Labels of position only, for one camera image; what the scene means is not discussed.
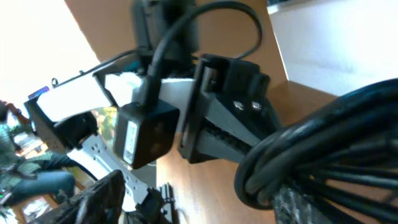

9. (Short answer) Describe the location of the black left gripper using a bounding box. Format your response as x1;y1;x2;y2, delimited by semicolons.
178;54;282;164

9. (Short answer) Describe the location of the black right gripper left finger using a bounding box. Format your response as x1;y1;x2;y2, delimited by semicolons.
31;170;126;224

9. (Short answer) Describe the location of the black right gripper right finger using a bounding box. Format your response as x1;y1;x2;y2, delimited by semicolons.
272;185;331;224

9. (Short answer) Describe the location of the black cable bundle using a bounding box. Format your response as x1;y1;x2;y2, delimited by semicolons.
233;77;398;224

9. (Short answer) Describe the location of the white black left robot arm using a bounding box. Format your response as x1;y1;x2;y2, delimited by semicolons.
25;1;281;223

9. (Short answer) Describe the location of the seated person in background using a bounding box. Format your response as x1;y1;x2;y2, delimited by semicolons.
1;101;76;207

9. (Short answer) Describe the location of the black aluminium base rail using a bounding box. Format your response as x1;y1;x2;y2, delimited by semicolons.
123;183;179;224

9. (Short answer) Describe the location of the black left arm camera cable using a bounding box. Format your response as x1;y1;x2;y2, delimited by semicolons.
51;1;264;108

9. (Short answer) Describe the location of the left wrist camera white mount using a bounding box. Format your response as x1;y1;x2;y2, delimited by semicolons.
104;72;195;169

